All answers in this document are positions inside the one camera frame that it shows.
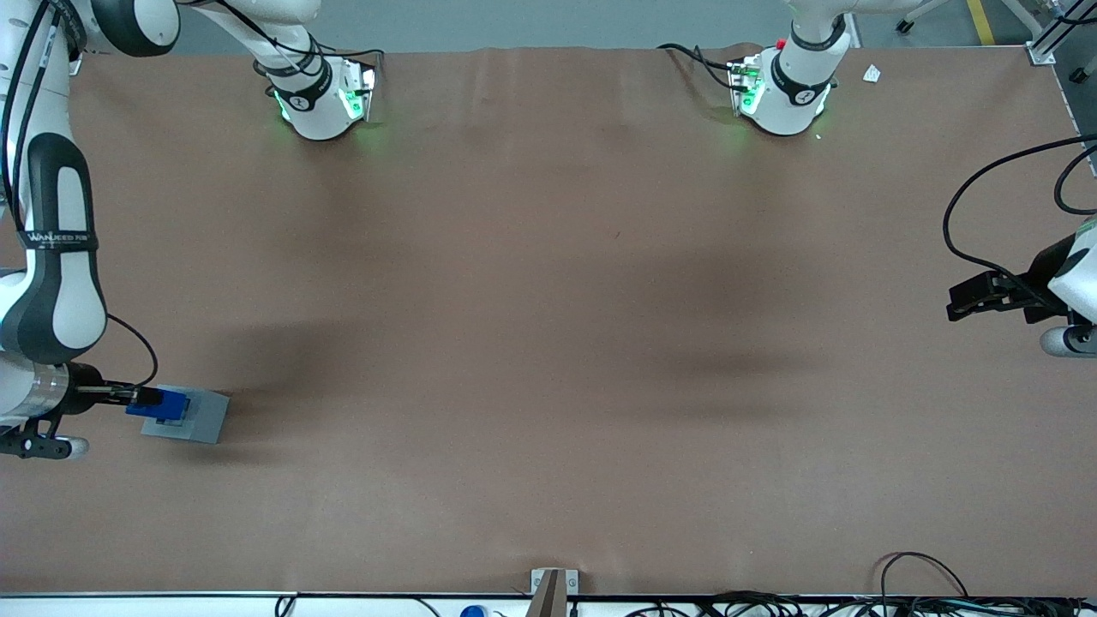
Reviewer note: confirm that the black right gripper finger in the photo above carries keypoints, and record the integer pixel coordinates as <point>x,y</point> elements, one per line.
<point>111,391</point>
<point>151,398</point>

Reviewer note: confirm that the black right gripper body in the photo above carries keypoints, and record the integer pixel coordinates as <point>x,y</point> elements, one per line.
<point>84,392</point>

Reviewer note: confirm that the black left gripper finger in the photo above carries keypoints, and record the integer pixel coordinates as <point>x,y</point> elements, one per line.
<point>1016,302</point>
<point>975,300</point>

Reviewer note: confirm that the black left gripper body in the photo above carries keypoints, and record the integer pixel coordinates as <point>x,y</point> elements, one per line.
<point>1038,284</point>

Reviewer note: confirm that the blue plastic insert part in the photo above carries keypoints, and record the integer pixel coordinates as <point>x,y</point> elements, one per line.
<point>176,404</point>

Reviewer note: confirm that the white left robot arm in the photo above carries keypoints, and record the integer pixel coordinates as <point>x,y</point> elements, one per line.
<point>793,103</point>

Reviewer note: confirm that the gray square base block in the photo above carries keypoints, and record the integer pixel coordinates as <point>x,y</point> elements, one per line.
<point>206,420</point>

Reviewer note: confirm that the black caster wheel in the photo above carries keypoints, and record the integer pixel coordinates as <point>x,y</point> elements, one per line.
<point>1080,75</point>

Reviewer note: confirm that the small white paper scrap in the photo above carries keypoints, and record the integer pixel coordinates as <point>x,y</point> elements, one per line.
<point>872,74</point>

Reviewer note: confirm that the white wheeled stand leg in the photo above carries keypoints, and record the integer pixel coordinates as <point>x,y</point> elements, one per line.
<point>902,26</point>

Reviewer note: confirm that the brown paper table cover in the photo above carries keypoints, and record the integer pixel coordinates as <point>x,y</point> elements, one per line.
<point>548,343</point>

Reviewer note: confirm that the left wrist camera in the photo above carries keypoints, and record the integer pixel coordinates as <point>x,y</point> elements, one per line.
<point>1063,341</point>

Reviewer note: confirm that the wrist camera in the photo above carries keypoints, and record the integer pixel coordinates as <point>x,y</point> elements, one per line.
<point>73,446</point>
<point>1063,341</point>

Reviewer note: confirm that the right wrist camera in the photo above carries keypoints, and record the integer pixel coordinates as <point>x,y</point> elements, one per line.
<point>73,446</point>

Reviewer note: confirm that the white table edge rail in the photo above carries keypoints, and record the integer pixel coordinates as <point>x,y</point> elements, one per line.
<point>128,607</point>

